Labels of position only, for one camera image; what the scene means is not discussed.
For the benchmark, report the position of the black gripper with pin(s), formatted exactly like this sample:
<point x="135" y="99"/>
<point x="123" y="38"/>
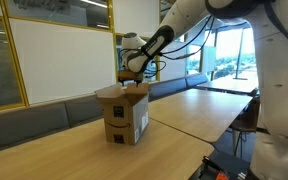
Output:
<point x="138" y="82"/>

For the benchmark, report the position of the brown cardboard shipping box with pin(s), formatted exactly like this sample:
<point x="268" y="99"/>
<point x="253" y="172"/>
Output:
<point x="125" y="113"/>

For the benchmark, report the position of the grey upholstered bench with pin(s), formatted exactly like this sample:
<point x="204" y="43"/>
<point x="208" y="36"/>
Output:
<point x="24" y="126"/>

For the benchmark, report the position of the chair with metal legs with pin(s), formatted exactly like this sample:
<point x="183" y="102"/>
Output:
<point x="245" y="123"/>

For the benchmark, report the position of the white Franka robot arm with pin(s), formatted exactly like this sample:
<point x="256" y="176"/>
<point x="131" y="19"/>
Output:
<point x="277" y="83"/>

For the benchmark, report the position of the large white wall panel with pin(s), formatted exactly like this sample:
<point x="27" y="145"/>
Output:
<point x="64" y="60"/>

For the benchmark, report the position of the yellow partition frame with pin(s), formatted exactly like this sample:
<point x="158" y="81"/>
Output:
<point x="110" y="16"/>

